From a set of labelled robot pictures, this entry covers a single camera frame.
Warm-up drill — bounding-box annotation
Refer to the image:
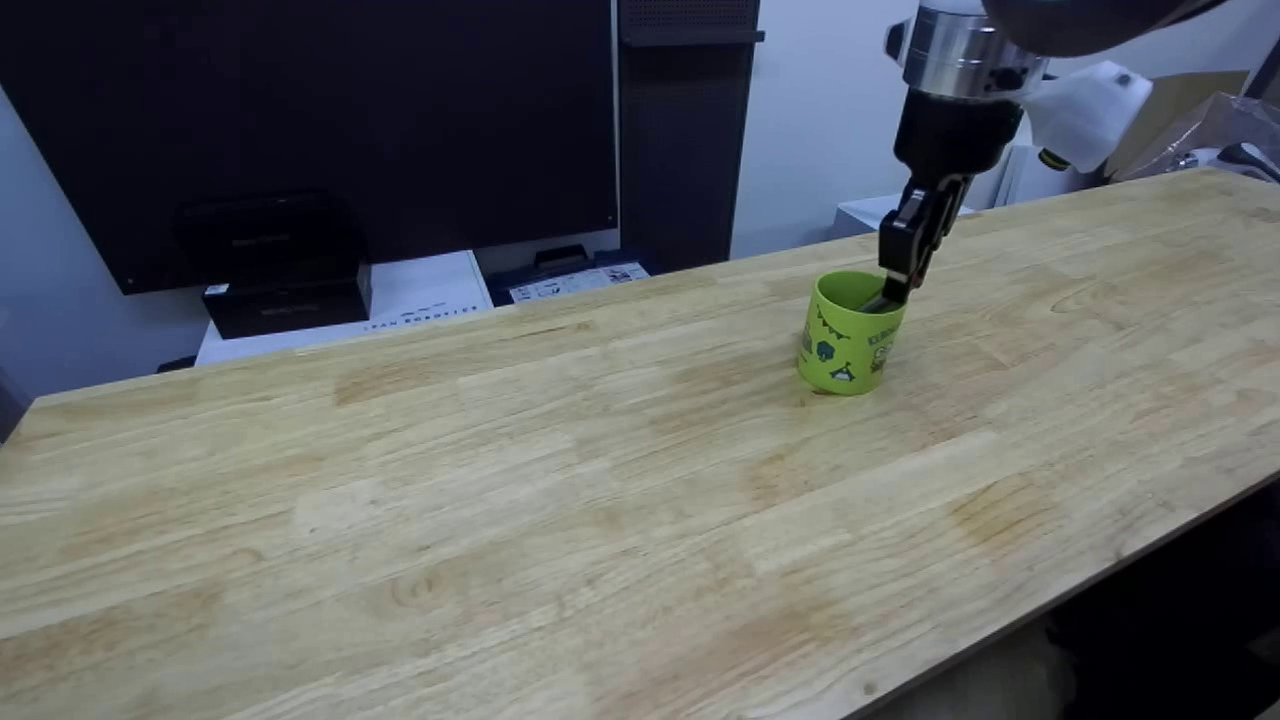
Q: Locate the dark vertical pillar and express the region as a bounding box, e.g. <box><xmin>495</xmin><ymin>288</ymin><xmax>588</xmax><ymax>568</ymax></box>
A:
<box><xmin>610</xmin><ymin>0</ymin><xmax>762</xmax><ymax>275</ymax></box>

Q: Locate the white rounded device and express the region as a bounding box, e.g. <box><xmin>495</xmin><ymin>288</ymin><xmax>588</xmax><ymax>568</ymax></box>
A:
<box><xmin>1001</xmin><ymin>54</ymin><xmax>1156</xmax><ymax>207</ymax></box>

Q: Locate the white cardboard box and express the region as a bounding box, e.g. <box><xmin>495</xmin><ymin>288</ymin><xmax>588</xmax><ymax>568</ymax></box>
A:
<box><xmin>192</xmin><ymin>249</ymin><xmax>500</xmax><ymax>367</ymax></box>

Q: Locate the yellow-green printed mug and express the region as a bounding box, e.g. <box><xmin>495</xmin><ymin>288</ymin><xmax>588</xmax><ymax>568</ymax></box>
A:
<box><xmin>791</xmin><ymin>267</ymin><xmax>911</xmax><ymax>401</ymax></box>

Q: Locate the black box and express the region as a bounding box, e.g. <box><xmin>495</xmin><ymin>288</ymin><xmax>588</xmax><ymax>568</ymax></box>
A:
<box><xmin>174</xmin><ymin>195</ymin><xmax>371</xmax><ymax>338</ymax></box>

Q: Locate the brown cardboard box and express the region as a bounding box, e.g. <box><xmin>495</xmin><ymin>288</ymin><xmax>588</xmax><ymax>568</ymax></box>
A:
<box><xmin>1098</xmin><ymin>68</ymin><xmax>1280</xmax><ymax>187</ymax></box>

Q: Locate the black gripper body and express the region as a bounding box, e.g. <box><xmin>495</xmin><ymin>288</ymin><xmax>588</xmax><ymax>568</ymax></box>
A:
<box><xmin>888</xmin><ymin>82</ymin><xmax>1028</xmax><ymax>190</ymax></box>

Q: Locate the large black monitor screen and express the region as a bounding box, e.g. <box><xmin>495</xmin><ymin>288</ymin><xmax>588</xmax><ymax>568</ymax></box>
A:
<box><xmin>0</xmin><ymin>0</ymin><xmax>623</xmax><ymax>300</ymax></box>

